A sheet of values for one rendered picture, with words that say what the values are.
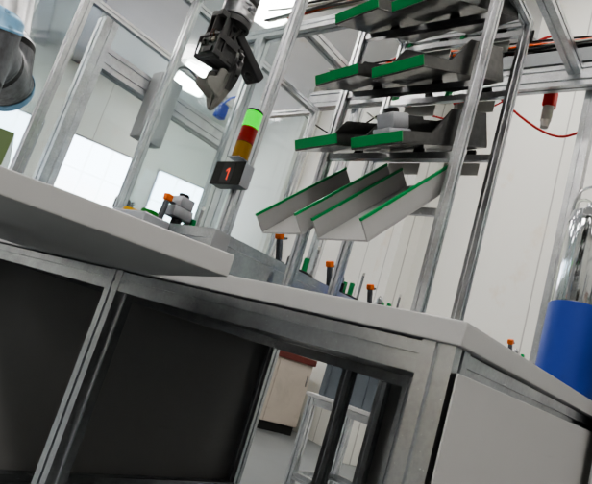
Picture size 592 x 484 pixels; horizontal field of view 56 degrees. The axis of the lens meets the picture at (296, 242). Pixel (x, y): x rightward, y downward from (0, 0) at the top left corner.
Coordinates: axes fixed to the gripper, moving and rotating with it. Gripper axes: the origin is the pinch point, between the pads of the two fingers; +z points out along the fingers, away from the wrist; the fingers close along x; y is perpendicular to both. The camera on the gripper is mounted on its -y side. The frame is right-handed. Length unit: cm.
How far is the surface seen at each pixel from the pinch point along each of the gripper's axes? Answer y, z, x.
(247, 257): -13.2, 29.6, 10.8
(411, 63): -10.9, -12.3, 40.3
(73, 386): 5, 65, -6
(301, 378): -420, 64, -277
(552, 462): -43, 52, 69
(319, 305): 6, 39, 48
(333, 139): -10.4, 3.6, 27.2
